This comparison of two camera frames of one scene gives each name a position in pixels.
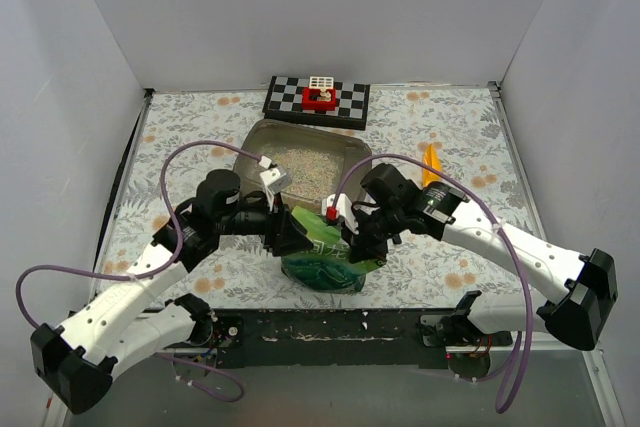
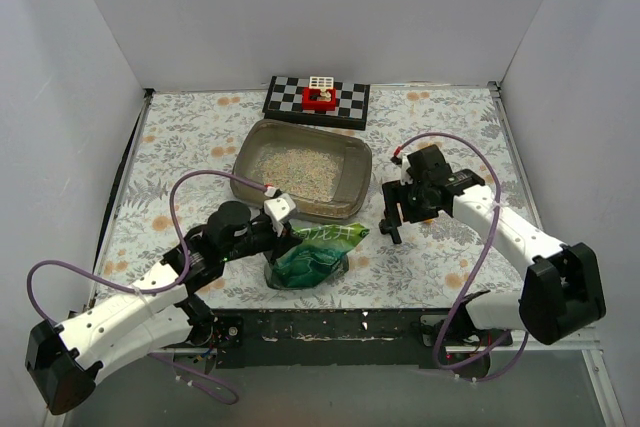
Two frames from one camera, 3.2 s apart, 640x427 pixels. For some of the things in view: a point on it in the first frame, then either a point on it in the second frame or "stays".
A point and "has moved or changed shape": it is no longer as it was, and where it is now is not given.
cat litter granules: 312,172 stays
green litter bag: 326,267 has moved or changed shape
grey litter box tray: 318,163 stays
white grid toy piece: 321,82 stays
